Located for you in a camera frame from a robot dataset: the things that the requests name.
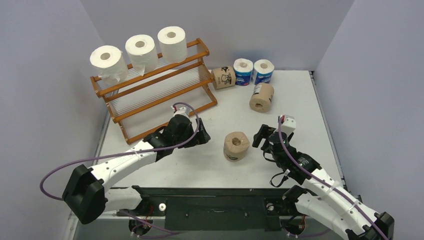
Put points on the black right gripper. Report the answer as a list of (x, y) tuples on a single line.
[(262, 137)]

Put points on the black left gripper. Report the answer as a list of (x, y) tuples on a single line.
[(202, 139)]

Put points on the brown roll black print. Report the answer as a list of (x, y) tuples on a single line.
[(236, 145)]

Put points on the orange wooden tiered shelf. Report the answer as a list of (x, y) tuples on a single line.
[(137, 104)]

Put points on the white toilet paper roll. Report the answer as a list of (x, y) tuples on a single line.
[(173, 44), (110, 65), (142, 53)]

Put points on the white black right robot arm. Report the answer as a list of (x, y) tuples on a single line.
[(319, 196)]

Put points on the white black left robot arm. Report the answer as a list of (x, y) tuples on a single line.
[(90, 192)]

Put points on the brown wrapped roll plain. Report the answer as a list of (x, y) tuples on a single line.
[(261, 99)]

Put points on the blue wrapped toilet roll right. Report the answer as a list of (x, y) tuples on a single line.
[(262, 71)]

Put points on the blue wrapped toilet roll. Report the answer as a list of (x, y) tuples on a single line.
[(243, 69), (262, 71)]

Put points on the brown wrapped roll with cartoon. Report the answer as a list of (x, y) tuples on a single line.
[(223, 77)]

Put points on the blue wrapped toilet roll left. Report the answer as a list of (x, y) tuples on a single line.
[(243, 69)]

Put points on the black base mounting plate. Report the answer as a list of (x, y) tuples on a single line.
[(219, 209)]

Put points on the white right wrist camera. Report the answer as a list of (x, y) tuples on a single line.
[(288, 124)]

